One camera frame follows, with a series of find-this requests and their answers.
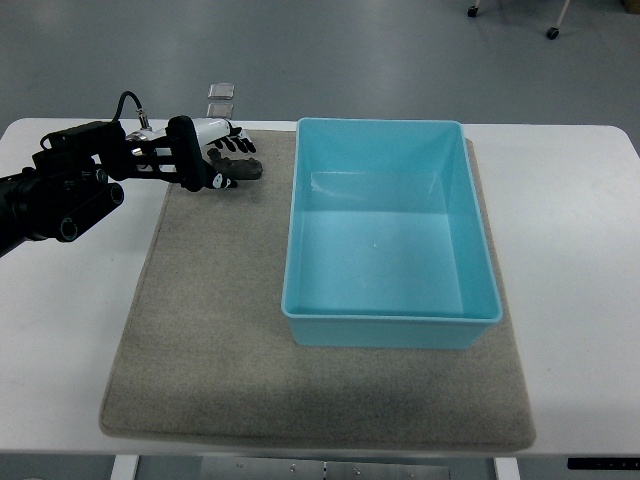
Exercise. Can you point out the brown hippo toy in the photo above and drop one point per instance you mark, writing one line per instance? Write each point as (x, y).
(236, 169)

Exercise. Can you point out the black table control panel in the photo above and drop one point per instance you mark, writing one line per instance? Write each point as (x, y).
(604, 463)

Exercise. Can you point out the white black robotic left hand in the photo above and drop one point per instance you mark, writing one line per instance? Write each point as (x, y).
(221, 134)

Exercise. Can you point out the right caster wheel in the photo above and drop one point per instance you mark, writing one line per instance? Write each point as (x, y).
(552, 33)

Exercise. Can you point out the beige felt mat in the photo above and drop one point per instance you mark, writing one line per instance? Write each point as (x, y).
(207, 356)

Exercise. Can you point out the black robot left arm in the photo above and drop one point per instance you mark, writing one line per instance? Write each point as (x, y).
(74, 181)

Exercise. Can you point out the lower floor outlet plate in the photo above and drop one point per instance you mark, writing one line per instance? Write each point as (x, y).
(220, 110)

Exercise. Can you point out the upper floor outlet plate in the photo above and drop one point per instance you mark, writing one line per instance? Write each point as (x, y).
(221, 91)

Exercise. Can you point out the blue plastic box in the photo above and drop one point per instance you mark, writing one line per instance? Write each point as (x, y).
(387, 246)

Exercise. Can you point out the floor outlet plate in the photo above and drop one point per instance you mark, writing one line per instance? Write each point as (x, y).
(221, 91)
(220, 110)

